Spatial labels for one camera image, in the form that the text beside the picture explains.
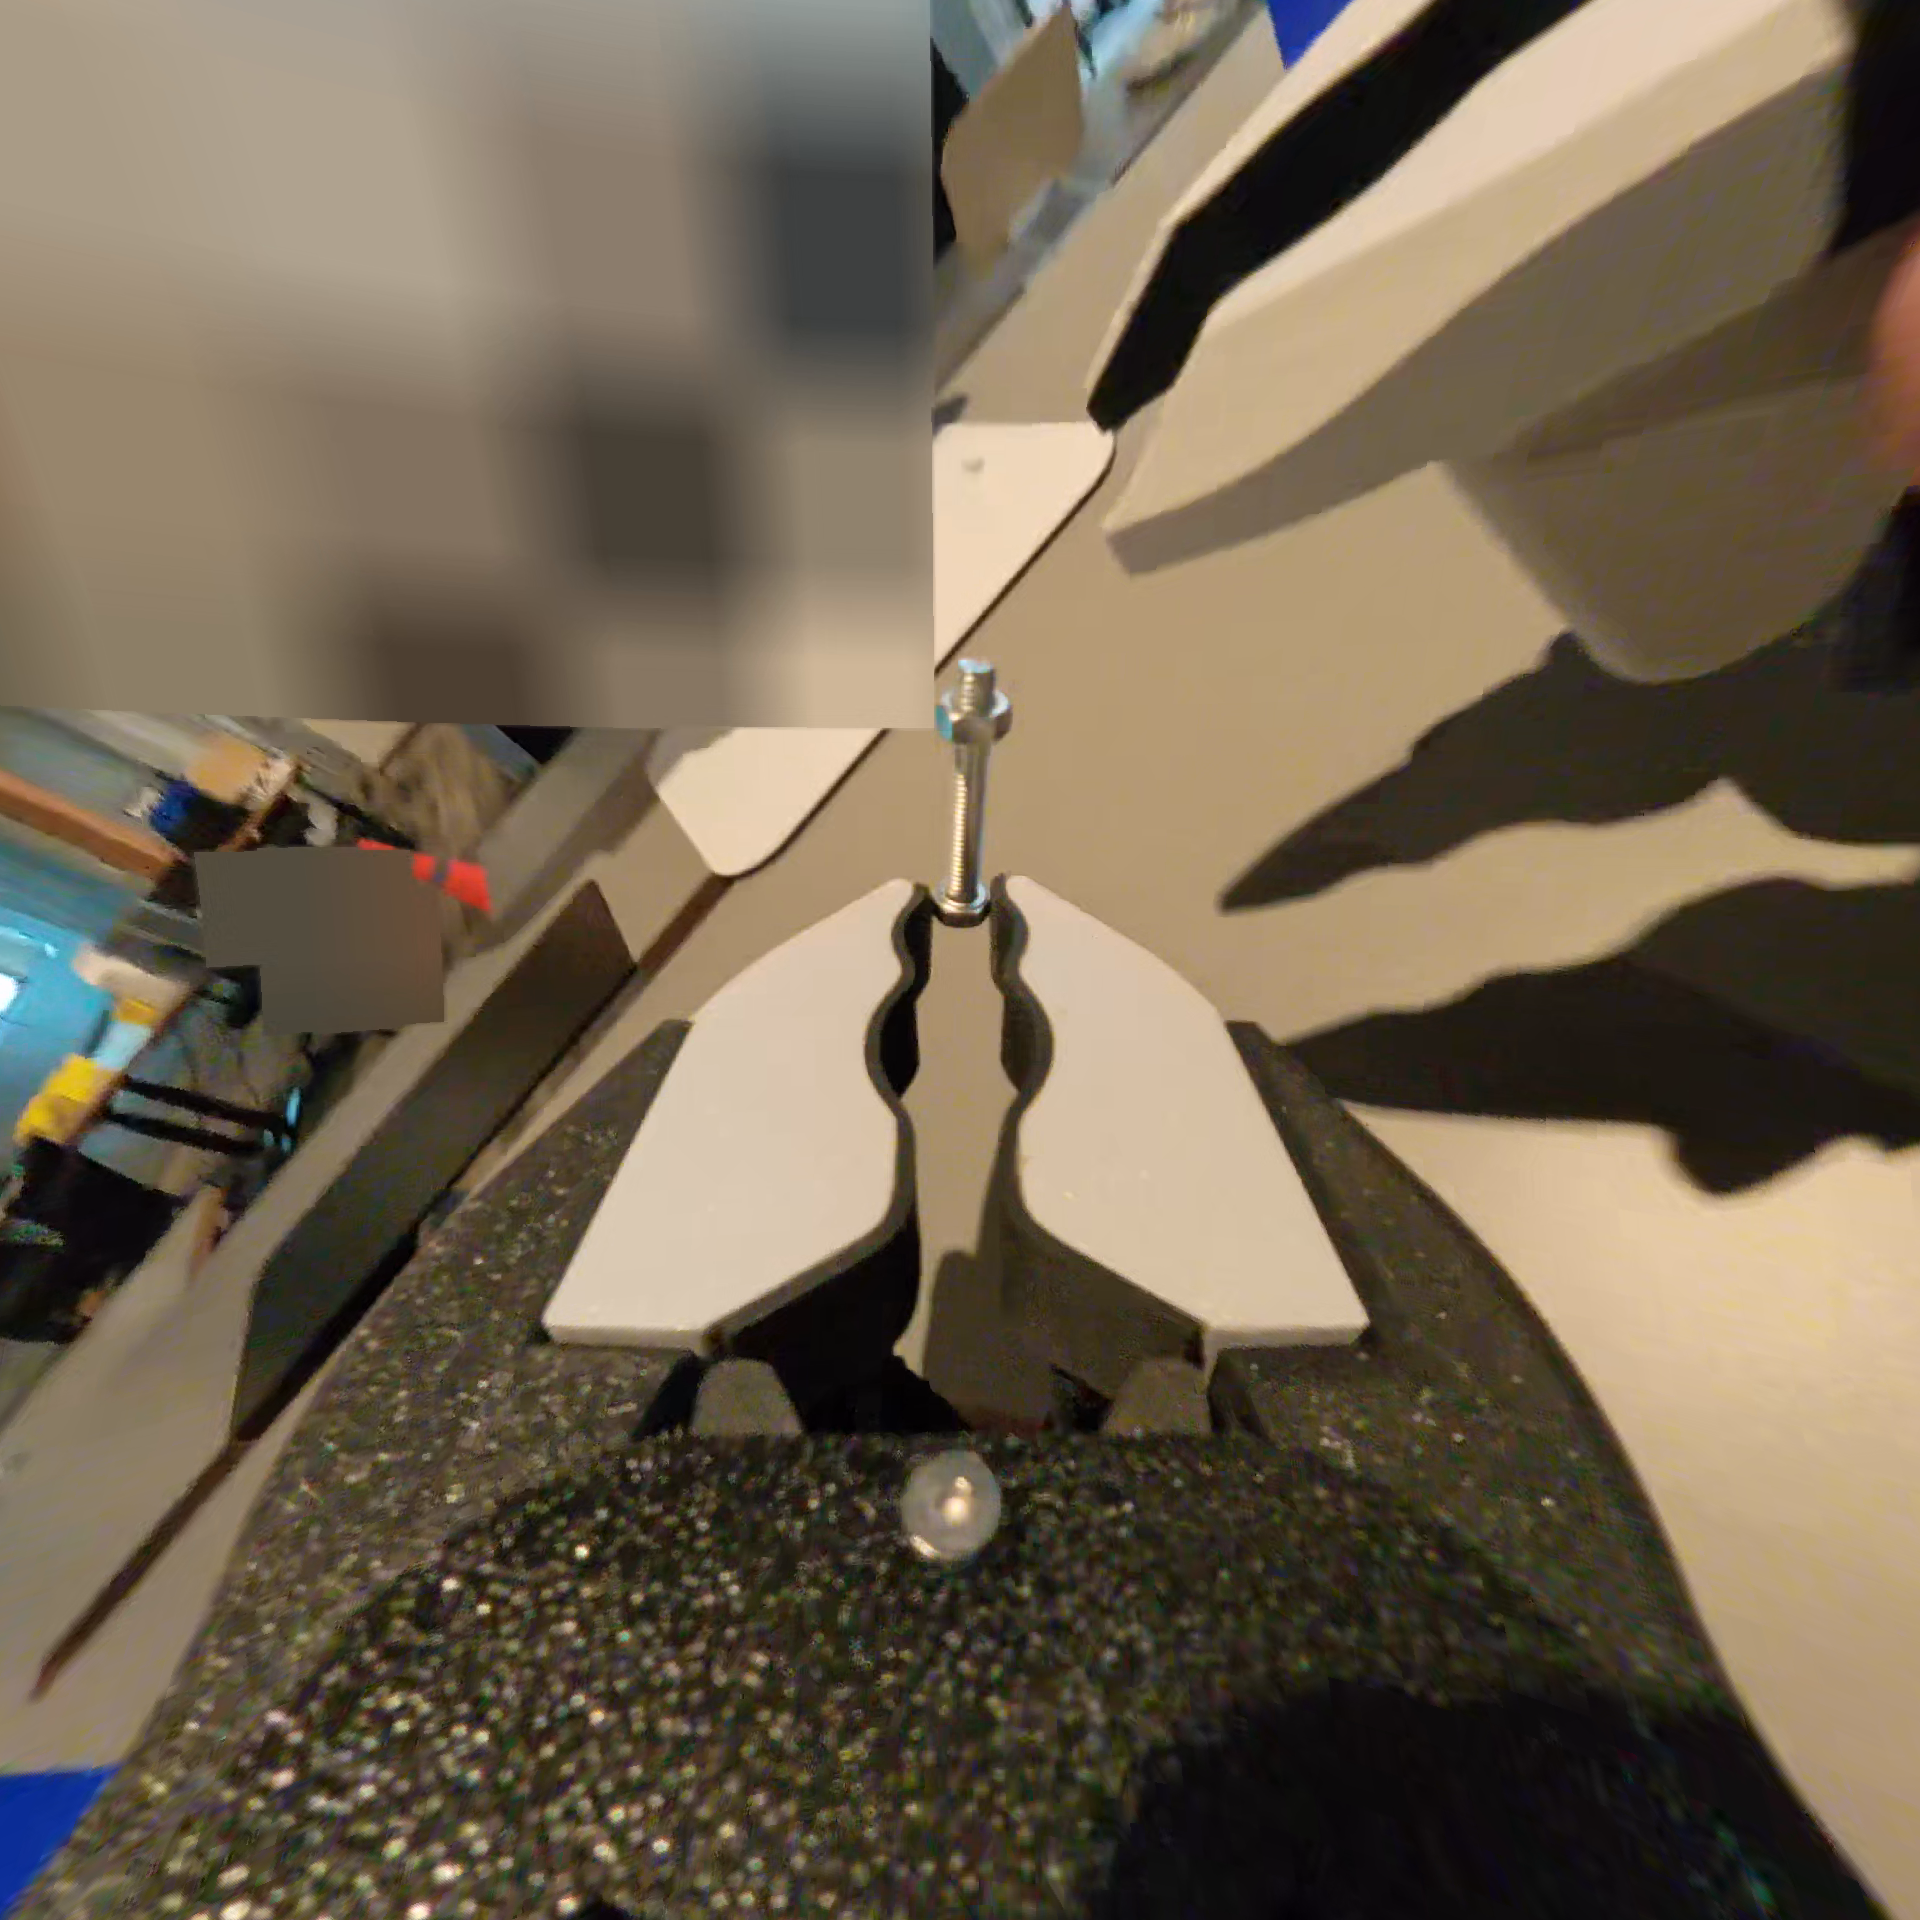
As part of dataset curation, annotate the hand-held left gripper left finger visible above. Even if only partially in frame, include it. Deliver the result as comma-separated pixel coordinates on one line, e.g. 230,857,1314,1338
537,880,924,1351

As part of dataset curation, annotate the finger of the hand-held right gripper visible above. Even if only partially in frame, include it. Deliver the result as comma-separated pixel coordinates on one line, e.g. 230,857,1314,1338
1087,0,1893,685
1161,0,1508,228

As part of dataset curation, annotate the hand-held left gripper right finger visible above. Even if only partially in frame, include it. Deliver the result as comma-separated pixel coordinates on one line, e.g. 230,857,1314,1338
988,876,1372,1348

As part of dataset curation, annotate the silver bolt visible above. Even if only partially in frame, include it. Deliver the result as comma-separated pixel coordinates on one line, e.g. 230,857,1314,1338
930,658,1005,929

